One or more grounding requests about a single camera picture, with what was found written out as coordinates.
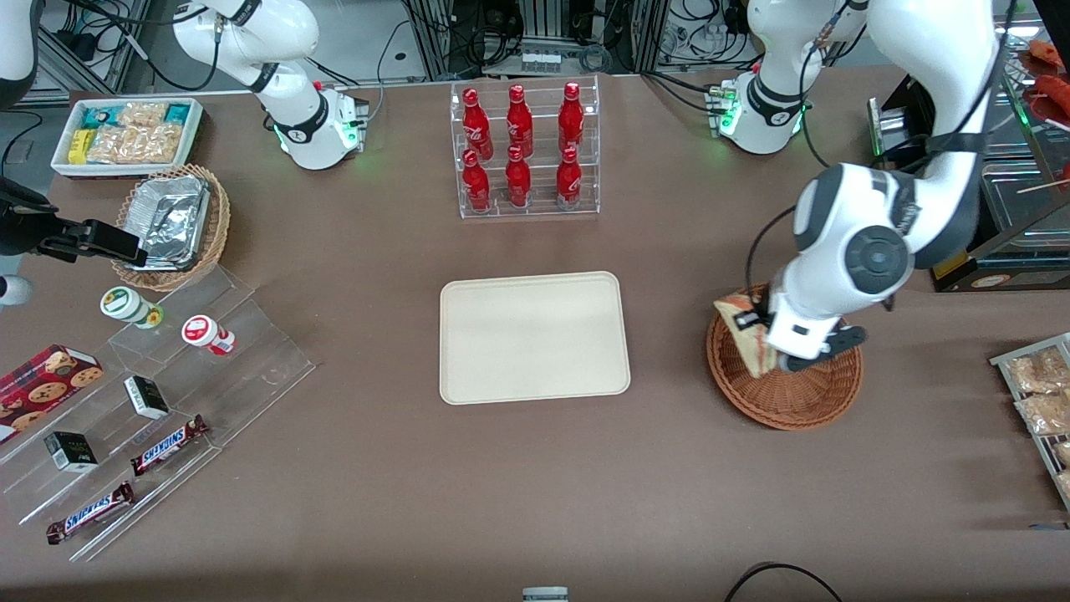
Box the red tartan cookie box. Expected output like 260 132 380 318
0 344 104 446

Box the white plastic snack bin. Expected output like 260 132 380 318
51 97 205 180

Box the triangular packaged sandwich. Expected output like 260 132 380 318
713 290 784 380

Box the aluminium foil container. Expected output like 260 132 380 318
124 175 211 272

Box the red lid yogurt cup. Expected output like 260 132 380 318
181 314 237 357

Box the black cable loop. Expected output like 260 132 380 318
723 561 845 602

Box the Snickers chocolate bar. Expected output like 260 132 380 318
46 482 135 546
131 415 211 477

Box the green sunflower yogurt cup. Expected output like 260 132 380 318
99 286 165 329

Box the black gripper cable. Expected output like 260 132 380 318
746 205 796 290

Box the clear acrylic stepped shelf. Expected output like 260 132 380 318
0 266 317 563

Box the tan wicker basket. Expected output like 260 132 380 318
110 163 232 293

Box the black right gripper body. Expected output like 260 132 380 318
0 178 64 257

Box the red cola bottle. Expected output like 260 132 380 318
461 149 492 212
558 81 585 152
505 84 534 156
504 145 533 209
461 88 495 160
555 146 583 211

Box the brown round wicker basket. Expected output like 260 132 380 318
706 283 864 432

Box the small black carton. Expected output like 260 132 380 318
43 431 99 474
124 375 171 421

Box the clear acrylic bottle rack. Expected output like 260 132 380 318
450 74 601 220

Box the clear cracker snack pack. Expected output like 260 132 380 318
117 101 169 128
88 124 182 165

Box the cream rectangular tray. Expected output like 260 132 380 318
440 271 631 406

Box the metal wire snack tray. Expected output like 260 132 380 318
990 332 1070 512

